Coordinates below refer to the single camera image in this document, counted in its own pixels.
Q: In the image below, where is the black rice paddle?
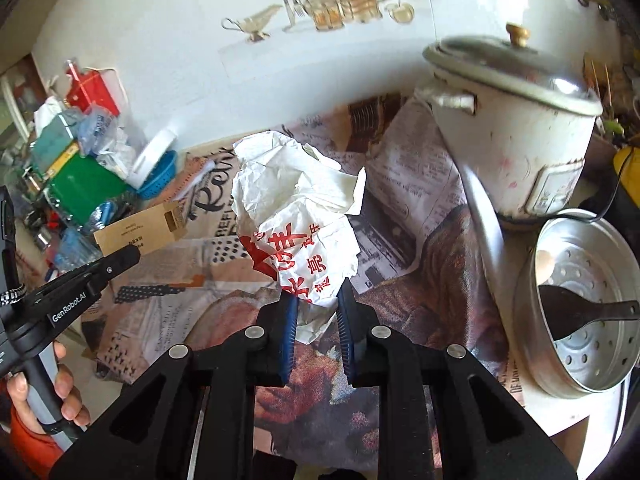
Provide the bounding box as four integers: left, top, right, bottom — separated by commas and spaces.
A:
538, 285, 639, 340

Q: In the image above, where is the yellow black kettle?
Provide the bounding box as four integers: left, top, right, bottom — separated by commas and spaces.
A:
613, 146, 640, 204

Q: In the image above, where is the clear plastic bag clutter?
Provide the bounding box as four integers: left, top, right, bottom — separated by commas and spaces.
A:
76, 104, 138, 180

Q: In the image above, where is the red box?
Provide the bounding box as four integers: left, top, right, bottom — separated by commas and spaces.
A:
64, 60, 120, 116

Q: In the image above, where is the green tin box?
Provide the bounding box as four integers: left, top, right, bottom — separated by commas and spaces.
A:
49, 154, 127, 226

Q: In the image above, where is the aluminium steamer pot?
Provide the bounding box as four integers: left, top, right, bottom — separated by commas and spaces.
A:
513, 209, 639, 399

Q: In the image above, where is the white red printed paper bag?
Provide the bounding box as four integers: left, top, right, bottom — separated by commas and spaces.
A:
231, 130, 367, 344

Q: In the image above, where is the plastic water bottle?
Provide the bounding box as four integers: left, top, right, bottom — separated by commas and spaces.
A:
53, 228, 102, 273

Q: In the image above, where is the white rice cooker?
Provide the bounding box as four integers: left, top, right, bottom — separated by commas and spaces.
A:
414, 24, 603, 228

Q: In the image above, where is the person's left hand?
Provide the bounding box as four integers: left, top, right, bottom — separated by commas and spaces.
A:
6, 341, 90, 448

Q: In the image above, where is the brown cardboard piece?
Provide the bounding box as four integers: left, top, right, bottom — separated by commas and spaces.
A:
93, 202, 186, 256

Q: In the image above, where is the white round tray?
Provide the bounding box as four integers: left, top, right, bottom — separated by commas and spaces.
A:
125, 129, 177, 190

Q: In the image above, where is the teal tissue box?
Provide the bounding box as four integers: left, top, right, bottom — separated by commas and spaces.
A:
32, 108, 85, 174

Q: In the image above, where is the blue plastic basket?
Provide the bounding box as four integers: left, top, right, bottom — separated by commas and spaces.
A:
137, 150, 178, 200

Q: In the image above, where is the newspaper print table cloth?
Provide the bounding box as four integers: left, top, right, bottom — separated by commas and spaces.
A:
81, 96, 522, 470

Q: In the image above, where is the chopstick holder with chopsticks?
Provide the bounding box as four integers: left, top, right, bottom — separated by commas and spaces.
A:
582, 52, 625, 138

